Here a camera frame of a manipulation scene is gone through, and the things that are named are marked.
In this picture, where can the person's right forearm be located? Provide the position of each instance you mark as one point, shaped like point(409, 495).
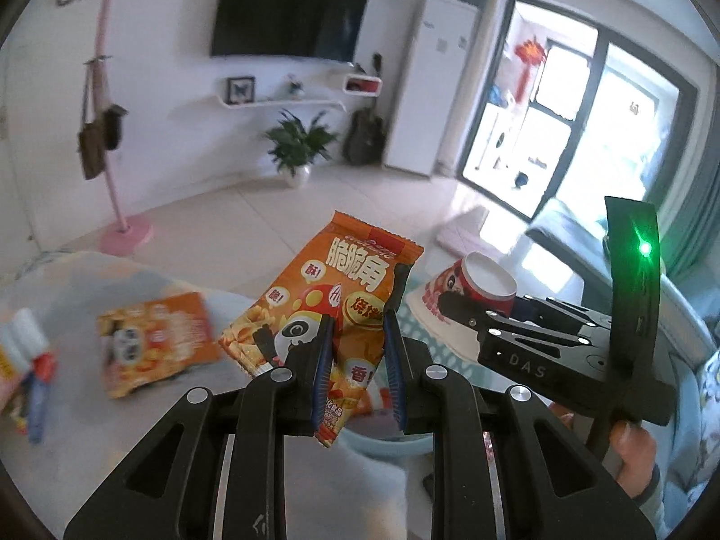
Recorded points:
point(655, 498)

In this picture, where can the wall television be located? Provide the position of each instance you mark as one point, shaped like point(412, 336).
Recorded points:
point(287, 11)

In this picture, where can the curved white low shelf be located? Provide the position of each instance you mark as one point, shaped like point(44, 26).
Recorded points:
point(270, 106)

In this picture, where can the teal plastic basket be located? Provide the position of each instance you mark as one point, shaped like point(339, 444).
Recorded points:
point(450, 374)

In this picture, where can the small dark bag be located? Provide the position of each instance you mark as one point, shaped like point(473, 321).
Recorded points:
point(115, 126)

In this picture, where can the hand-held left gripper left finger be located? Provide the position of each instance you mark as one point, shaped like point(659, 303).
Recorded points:
point(322, 382)

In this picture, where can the white standing air conditioner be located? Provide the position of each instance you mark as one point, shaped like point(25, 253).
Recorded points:
point(430, 84)

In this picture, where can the butterfly picture frame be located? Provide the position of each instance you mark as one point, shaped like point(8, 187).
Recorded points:
point(241, 90)

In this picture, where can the small dark ukulele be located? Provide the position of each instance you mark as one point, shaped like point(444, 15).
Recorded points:
point(376, 64)

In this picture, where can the red knot decoration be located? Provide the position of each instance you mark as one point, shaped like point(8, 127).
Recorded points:
point(530, 56)

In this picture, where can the pink coat rack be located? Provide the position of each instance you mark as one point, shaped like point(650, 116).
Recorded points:
point(107, 28)

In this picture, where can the red paper cup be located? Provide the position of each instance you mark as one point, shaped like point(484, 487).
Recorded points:
point(489, 278)

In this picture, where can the white red blue packet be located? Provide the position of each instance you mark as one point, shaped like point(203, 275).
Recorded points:
point(31, 349)

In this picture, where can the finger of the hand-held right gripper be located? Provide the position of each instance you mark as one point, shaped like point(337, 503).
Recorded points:
point(467, 309)
point(557, 309)

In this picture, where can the blue grey sofa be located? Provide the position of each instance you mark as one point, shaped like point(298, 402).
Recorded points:
point(574, 236)

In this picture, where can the glass sliding door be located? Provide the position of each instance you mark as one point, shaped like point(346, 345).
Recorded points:
point(574, 112)

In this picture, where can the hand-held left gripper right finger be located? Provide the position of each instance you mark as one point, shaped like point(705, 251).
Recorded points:
point(395, 382)

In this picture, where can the dark guitar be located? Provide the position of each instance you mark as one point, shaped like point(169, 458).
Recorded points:
point(363, 138)

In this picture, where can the grey floor mat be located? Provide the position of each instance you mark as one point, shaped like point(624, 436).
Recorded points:
point(464, 230)

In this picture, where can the potted green plant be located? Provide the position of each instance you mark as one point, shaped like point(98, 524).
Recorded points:
point(301, 140)

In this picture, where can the person's right hand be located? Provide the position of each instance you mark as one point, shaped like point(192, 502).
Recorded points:
point(633, 453)

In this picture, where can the orange snack packet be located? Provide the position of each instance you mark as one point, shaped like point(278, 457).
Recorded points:
point(163, 337)
point(337, 259)

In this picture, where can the brown shoulder bag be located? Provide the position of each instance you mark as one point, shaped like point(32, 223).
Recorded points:
point(91, 146)

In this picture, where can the red white box shelf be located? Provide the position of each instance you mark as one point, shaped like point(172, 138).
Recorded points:
point(361, 83)

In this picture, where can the small figurine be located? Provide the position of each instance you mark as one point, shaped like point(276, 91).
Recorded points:
point(295, 87)

